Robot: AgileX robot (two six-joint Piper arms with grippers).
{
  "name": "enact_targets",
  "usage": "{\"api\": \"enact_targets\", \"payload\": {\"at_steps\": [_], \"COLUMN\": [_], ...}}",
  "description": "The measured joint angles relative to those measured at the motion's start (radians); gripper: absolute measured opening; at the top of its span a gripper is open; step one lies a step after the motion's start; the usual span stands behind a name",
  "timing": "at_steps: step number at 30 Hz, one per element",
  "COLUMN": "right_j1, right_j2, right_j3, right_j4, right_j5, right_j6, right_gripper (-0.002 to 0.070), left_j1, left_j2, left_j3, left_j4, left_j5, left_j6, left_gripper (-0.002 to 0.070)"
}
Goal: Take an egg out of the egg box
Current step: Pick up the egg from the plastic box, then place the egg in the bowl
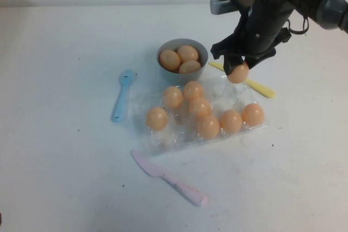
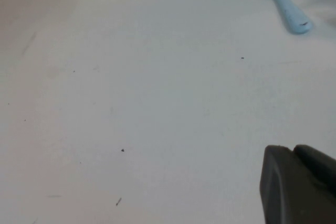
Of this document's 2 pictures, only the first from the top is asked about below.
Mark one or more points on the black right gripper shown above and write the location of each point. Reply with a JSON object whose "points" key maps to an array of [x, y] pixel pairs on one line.
{"points": [[258, 31]]}

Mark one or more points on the tan egg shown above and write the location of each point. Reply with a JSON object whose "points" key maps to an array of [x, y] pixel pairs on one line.
{"points": [[231, 120], [189, 67], [208, 126], [157, 118], [169, 60], [239, 74], [253, 114], [187, 53], [200, 107], [193, 90], [173, 97]]}

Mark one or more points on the clear plastic egg tray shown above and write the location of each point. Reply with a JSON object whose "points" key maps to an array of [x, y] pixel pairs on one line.
{"points": [[225, 99]]}

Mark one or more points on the yellow plastic knife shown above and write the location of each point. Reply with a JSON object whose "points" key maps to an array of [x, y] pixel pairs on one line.
{"points": [[263, 90]]}

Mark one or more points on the grey round bowl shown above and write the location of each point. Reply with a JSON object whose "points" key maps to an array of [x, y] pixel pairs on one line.
{"points": [[179, 77]]}

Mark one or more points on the light blue plastic fork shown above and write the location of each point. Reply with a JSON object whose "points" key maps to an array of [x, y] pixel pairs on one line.
{"points": [[121, 99]]}

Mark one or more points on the pink plastic knife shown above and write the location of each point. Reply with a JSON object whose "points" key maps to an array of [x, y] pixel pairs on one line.
{"points": [[168, 179]]}

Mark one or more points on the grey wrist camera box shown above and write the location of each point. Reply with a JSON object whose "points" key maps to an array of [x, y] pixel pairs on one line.
{"points": [[228, 1]]}

